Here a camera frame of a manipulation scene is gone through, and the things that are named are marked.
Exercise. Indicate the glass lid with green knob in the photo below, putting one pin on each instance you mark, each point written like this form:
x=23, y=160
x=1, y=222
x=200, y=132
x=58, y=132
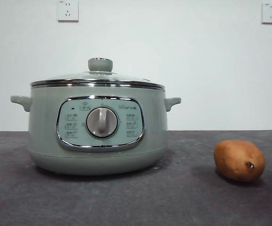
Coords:
x=100, y=65

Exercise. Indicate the brown potato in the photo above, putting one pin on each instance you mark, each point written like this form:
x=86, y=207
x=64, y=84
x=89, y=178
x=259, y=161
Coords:
x=237, y=160

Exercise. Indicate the pale green electric cooking pot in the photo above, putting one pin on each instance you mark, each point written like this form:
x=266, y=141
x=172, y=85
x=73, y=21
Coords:
x=43, y=122

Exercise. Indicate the white wall socket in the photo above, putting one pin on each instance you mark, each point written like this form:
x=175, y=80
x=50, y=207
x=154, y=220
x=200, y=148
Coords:
x=271, y=13
x=68, y=11

